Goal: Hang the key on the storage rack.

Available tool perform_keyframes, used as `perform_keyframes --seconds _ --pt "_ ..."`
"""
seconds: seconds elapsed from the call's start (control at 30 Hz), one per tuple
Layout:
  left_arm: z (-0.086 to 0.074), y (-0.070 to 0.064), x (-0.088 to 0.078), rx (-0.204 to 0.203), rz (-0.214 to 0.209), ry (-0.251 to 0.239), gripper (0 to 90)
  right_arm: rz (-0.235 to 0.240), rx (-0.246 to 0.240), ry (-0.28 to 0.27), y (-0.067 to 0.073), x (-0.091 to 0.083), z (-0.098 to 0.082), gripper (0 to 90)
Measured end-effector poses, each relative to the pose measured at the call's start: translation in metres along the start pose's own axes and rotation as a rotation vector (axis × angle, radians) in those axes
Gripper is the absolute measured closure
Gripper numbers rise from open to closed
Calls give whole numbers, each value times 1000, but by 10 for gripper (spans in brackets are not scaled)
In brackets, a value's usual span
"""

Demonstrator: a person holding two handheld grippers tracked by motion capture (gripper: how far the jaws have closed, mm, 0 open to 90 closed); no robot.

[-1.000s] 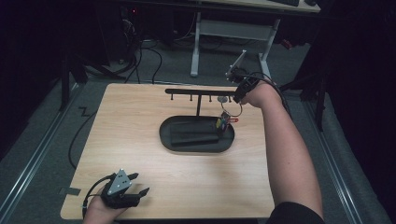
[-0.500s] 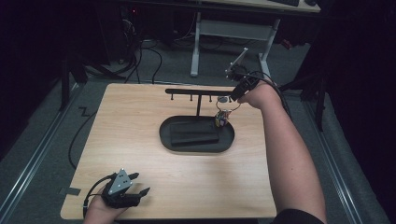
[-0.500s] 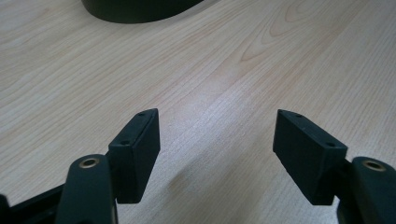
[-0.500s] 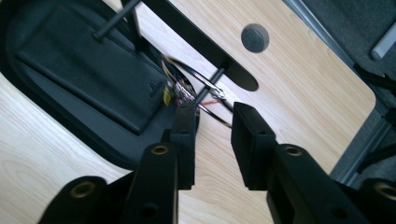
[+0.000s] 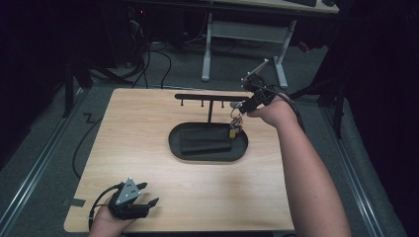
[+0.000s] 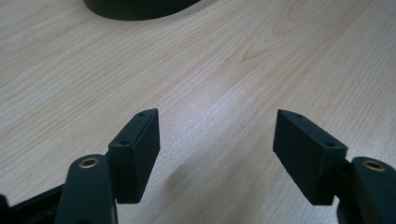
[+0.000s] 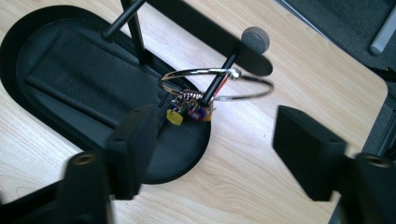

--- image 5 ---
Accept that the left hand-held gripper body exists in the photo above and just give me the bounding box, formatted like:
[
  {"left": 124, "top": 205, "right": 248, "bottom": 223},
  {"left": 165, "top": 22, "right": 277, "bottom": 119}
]
[{"left": 108, "top": 177, "right": 151, "bottom": 221}]

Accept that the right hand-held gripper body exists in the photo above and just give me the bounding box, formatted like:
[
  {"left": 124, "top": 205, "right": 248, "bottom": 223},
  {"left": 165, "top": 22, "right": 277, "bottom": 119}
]
[{"left": 240, "top": 58, "right": 279, "bottom": 114}]

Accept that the key ring with coloured tags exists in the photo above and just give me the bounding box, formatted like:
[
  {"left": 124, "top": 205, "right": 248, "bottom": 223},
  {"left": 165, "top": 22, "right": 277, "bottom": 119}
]
[{"left": 228, "top": 102, "right": 245, "bottom": 140}]

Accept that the black wallet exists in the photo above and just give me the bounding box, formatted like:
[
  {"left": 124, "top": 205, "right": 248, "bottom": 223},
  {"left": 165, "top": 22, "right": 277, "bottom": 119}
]
[{"left": 179, "top": 127, "right": 233, "bottom": 156}]

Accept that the black key rack with tray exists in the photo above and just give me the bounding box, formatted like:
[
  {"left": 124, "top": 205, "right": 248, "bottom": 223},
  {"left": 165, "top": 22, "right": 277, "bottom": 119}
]
[{"left": 168, "top": 93, "right": 250, "bottom": 163}]

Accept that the person's right hand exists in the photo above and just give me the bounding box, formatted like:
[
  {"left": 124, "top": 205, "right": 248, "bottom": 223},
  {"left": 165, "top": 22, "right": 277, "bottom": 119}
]
[{"left": 246, "top": 97, "right": 298, "bottom": 128}]

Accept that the person's left hand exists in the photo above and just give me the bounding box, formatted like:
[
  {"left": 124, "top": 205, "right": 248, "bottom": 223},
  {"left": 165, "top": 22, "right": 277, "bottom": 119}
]
[{"left": 88, "top": 197, "right": 136, "bottom": 237}]

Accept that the grey floor tape patch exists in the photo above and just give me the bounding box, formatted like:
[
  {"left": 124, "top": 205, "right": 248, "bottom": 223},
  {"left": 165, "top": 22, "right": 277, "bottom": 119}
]
[{"left": 61, "top": 197, "right": 87, "bottom": 208}]

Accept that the black metal stand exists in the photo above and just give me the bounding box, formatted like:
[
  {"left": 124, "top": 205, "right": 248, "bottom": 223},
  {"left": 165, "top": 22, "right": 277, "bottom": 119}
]
[
  {"left": 288, "top": 77, "right": 348, "bottom": 140},
  {"left": 60, "top": 53, "right": 95, "bottom": 119}
]

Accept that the black keyboard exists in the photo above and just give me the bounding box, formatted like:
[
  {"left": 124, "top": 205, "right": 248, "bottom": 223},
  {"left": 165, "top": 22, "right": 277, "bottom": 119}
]
[{"left": 285, "top": 0, "right": 318, "bottom": 8}]

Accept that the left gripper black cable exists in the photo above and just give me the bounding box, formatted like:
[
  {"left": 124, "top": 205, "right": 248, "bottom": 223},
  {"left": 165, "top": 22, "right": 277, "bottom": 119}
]
[{"left": 87, "top": 184, "right": 124, "bottom": 231}]

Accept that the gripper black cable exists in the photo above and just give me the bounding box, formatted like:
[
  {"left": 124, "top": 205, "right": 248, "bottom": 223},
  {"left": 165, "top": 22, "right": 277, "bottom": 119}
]
[
  {"left": 250, "top": 82, "right": 306, "bottom": 134},
  {"left": 87, "top": 184, "right": 124, "bottom": 231}
]

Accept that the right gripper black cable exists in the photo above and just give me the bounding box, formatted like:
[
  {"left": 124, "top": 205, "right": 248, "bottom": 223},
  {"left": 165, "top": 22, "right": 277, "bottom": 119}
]
[{"left": 250, "top": 82, "right": 306, "bottom": 134}]

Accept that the white frame desk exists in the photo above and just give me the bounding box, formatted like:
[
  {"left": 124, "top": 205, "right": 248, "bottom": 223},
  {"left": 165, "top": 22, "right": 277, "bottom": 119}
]
[{"left": 200, "top": 0, "right": 340, "bottom": 90}]

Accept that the thin black floor cable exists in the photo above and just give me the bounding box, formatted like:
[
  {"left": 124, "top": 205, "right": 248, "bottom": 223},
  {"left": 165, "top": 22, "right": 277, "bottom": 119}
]
[{"left": 72, "top": 117, "right": 104, "bottom": 181}]

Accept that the metal floor rail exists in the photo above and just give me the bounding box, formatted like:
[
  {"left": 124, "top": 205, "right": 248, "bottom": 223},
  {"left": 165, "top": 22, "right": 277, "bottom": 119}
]
[
  {"left": 319, "top": 104, "right": 385, "bottom": 237},
  {"left": 0, "top": 88, "right": 87, "bottom": 229}
]

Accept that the bundle of black floor cables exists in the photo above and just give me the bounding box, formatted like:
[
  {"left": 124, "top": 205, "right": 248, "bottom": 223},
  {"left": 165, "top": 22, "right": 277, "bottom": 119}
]
[{"left": 116, "top": 40, "right": 173, "bottom": 90}]

